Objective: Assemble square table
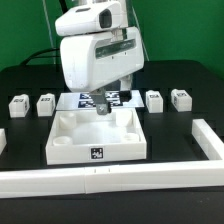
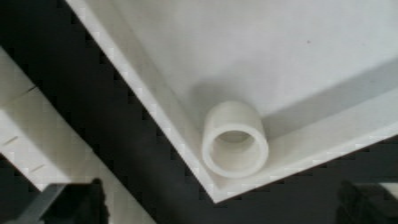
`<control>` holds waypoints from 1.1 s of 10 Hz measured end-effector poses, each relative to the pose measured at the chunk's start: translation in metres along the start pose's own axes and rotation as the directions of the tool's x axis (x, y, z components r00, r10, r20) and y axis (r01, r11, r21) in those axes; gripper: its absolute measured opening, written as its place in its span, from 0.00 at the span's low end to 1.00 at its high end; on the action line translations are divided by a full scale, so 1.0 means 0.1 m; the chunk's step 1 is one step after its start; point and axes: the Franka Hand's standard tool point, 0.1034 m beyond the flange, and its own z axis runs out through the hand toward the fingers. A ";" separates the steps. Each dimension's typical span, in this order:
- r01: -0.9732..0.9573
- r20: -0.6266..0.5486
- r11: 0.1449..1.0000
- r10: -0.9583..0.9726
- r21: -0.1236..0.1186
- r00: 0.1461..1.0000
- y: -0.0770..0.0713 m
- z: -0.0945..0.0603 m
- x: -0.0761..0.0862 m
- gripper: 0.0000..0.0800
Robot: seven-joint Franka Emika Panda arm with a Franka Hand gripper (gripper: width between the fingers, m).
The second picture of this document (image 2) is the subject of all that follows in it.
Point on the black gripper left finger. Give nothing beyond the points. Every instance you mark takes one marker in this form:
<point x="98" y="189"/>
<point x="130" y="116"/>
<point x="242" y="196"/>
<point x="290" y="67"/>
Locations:
<point x="77" y="204"/>

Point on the white obstacle front wall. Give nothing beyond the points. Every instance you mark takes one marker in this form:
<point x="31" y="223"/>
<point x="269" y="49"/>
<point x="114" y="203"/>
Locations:
<point x="47" y="149"/>

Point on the white square tabletop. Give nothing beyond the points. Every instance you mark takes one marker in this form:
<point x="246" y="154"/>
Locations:
<point x="294" y="55"/>

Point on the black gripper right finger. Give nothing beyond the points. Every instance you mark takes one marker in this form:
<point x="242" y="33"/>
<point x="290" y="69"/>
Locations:
<point x="368" y="204"/>

